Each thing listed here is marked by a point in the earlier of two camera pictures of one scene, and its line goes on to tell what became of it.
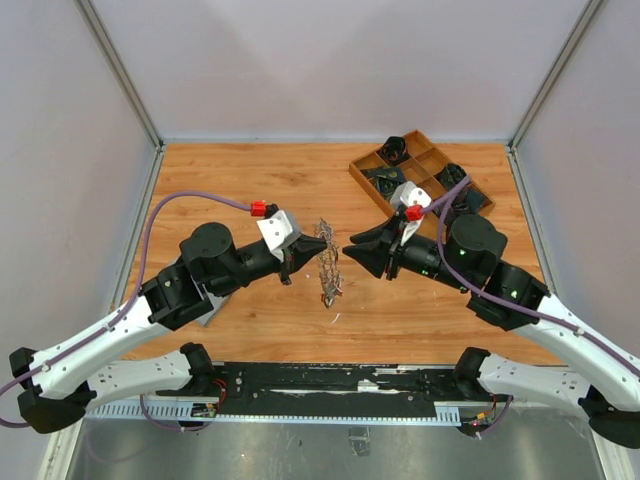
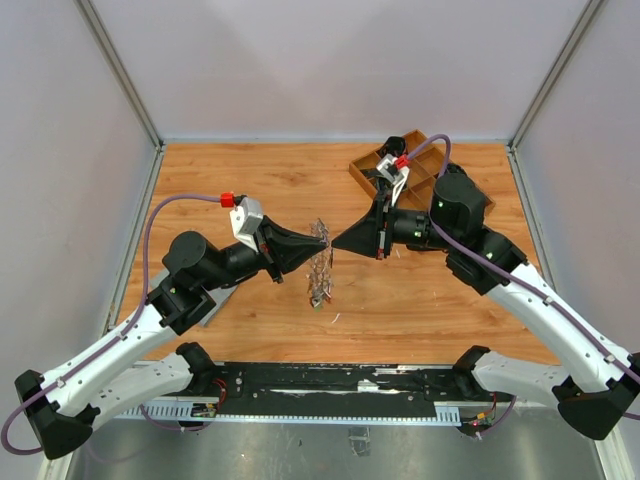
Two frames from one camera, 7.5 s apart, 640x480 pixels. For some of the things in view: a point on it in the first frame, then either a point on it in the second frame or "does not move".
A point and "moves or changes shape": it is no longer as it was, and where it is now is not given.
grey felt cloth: (217, 303) does not move
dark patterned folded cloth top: (393, 150) does not move
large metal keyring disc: (331, 280) moves or changes shape
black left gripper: (299, 253) does not move
